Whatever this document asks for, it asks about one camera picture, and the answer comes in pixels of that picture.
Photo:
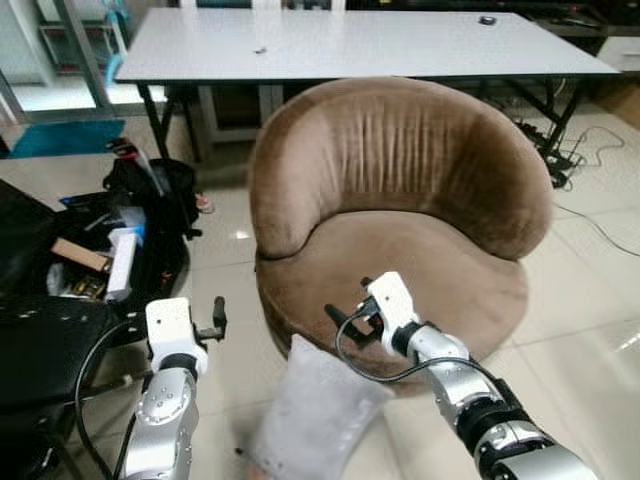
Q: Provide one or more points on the glass door cabinet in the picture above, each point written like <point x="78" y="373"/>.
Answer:
<point x="70" y="50"/>

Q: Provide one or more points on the blue floor mat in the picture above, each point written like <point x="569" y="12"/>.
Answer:
<point x="65" y="138"/>

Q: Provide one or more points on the cardboard box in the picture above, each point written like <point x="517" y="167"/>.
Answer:
<point x="620" y="100"/>

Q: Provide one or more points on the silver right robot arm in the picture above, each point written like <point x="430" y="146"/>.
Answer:
<point x="480" y="400"/>

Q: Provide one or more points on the white drawer unit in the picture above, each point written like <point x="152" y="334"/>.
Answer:
<point x="622" y="52"/>

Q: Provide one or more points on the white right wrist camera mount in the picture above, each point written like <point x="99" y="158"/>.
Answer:
<point x="392" y="300"/>

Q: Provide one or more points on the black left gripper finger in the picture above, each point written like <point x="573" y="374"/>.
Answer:
<point x="220" y="315"/>

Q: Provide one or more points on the black router with plugs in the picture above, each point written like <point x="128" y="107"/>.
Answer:
<point x="565" y="165"/>

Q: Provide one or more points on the black chair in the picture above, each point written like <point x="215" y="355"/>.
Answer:
<point x="40" y="340"/>

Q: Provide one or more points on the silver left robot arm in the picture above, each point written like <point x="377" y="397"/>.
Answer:
<point x="165" y="420"/>

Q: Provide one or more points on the grey pillow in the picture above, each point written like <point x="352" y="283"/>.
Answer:
<point x="310" y="420"/>

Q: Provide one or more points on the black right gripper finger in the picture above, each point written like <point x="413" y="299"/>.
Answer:
<point x="338" y="315"/>

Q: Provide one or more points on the small red white cup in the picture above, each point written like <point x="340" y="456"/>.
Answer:
<point x="205" y="203"/>

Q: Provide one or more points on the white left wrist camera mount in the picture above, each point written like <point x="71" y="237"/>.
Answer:
<point x="172" y="325"/>

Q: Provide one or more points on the brown velvet round armchair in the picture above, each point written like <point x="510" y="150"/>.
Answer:
<point x="400" y="180"/>

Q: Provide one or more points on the white long table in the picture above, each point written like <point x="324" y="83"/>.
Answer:
<point x="350" y="45"/>

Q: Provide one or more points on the white box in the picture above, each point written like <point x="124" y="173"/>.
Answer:
<point x="122" y="265"/>

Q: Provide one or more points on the black round table item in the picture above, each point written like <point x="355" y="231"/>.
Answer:
<point x="487" y="20"/>

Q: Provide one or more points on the wooden block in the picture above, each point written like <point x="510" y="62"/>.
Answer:
<point x="80" y="255"/>

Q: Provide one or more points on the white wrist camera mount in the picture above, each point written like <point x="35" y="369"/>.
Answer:
<point x="392" y="300"/>
<point x="172" y="325"/>

